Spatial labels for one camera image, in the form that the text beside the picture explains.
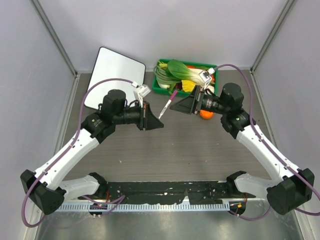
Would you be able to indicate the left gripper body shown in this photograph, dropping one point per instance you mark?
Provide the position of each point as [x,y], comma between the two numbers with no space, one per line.
[143,115]

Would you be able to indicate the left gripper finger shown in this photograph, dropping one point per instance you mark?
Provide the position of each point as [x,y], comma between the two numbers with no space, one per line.
[151,122]
[149,115]

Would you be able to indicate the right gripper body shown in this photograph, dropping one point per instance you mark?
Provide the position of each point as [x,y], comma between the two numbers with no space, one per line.
[199,96]

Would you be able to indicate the white marker with pink cap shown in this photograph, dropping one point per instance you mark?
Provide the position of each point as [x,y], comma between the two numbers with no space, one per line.
[175,92]

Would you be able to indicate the white whiteboard black frame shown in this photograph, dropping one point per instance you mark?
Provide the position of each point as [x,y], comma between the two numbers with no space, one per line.
[108,65]

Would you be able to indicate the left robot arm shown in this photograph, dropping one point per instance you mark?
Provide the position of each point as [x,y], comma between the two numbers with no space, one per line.
[46,185]

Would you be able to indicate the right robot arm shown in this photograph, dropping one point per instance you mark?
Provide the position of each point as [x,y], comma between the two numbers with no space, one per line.
[289,186]

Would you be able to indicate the yellow bok choy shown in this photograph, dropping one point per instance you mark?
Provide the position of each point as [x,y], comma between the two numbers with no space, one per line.
[188,86]

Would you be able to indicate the orange tangerine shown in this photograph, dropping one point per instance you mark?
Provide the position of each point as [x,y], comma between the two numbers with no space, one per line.
[206,114]

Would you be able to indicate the green bok choy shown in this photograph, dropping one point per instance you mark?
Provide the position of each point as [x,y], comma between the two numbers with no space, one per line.
[180,71]

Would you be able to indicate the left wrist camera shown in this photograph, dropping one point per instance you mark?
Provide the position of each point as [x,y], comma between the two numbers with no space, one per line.
[141,91]

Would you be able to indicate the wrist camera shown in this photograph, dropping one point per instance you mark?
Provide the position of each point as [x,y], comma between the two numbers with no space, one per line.
[205,79]
[141,91]

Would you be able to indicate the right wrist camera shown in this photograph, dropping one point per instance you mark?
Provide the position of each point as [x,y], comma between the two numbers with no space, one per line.
[205,79]

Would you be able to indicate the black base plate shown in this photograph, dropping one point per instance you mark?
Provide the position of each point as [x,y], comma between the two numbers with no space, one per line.
[171,192]

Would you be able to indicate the white slotted cable duct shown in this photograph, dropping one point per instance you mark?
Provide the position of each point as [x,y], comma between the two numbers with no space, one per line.
[185,206]

